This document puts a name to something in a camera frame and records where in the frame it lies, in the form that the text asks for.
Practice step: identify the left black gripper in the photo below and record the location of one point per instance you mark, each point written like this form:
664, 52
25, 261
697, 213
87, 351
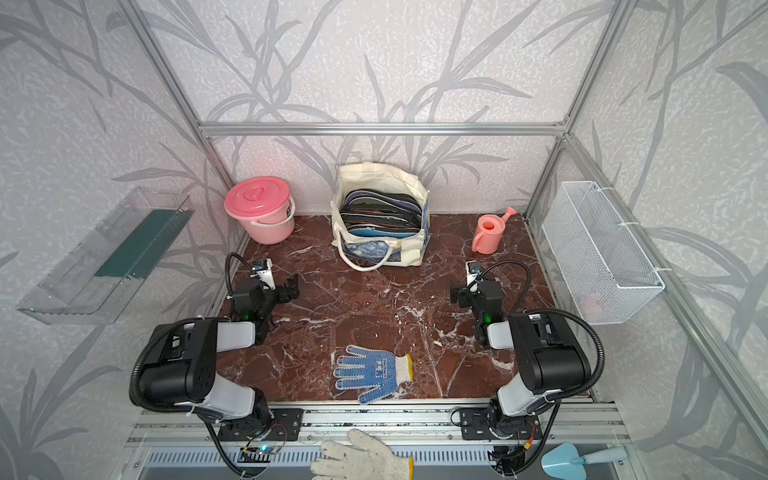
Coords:
285, 288

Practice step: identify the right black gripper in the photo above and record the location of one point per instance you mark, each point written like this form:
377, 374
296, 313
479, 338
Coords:
462, 294

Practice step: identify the cream canvas tote bag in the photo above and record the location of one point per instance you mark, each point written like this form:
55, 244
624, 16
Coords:
365, 254

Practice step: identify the black red paddle case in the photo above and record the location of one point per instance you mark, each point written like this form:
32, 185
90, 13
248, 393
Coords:
389, 219

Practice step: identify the blue paddle case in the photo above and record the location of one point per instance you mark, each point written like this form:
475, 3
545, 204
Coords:
373, 231

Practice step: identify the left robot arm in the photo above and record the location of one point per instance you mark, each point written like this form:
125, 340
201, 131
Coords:
176, 372

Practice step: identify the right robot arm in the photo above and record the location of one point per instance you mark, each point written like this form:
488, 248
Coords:
558, 355

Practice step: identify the pink watering can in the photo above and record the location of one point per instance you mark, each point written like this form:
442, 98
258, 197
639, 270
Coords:
489, 231

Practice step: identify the pink bucket with lid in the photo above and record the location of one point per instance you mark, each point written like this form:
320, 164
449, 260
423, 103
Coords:
264, 207

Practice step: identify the blue dotted work glove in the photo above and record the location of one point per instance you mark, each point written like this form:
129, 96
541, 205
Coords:
376, 374

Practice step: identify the black paddle case white trim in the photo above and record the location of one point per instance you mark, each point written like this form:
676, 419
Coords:
374, 197

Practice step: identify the light blue garden trowel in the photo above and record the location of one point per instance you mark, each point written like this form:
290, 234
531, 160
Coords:
566, 463

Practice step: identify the white knit work glove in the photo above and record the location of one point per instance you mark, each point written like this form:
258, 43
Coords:
365, 457

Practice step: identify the white wire mesh basket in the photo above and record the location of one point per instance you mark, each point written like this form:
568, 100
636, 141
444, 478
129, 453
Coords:
608, 274

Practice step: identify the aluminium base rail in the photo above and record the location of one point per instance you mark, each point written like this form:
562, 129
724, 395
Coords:
399, 422

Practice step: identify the clear acrylic wall shelf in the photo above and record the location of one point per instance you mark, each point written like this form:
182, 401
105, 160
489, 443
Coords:
95, 282

